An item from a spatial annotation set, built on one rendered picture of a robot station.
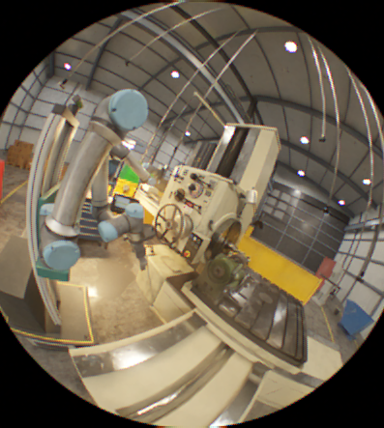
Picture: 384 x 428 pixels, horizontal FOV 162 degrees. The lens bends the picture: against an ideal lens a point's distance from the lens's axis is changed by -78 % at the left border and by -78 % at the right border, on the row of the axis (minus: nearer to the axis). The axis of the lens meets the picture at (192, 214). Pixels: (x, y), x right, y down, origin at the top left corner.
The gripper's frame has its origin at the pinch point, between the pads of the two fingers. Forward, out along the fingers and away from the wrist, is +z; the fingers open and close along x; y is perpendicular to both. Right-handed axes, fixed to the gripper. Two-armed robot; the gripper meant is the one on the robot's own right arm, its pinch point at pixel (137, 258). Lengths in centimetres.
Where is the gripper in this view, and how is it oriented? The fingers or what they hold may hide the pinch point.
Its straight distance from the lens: 75.0
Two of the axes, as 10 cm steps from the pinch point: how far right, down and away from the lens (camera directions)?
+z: -2.0, 8.3, 5.2
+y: -7.7, 1.8, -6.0
